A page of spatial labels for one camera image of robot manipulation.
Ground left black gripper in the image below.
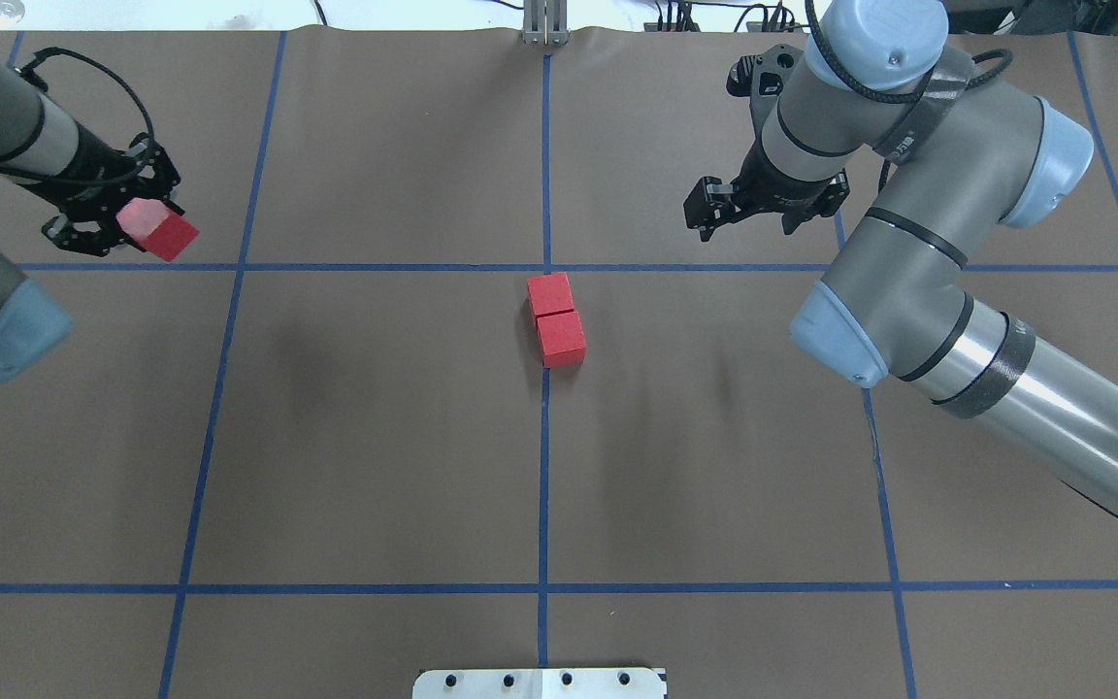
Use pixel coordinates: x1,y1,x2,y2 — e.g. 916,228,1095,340
40,124,181,257

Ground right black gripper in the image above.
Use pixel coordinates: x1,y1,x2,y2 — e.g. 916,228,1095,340
682,150,850,243

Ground red block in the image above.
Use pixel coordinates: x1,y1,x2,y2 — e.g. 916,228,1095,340
534,310,587,370
525,273,575,319
115,198,200,264

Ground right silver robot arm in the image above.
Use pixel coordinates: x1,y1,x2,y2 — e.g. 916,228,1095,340
683,1,1118,518

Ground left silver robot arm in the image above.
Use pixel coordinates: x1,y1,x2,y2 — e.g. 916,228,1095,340
0,46,198,384

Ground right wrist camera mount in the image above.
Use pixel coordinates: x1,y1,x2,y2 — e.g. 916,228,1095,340
724,44,804,98

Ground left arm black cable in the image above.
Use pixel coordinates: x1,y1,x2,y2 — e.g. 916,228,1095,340
0,47,157,190

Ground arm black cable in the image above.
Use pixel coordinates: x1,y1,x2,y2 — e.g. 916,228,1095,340
805,0,1014,195
0,47,157,190

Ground aluminium frame post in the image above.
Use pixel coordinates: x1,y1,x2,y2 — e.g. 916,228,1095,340
519,0,571,46

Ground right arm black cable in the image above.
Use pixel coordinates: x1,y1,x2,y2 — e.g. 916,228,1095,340
805,0,1014,195

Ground white camera pillar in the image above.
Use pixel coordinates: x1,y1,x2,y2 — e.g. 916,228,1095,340
411,667,669,698

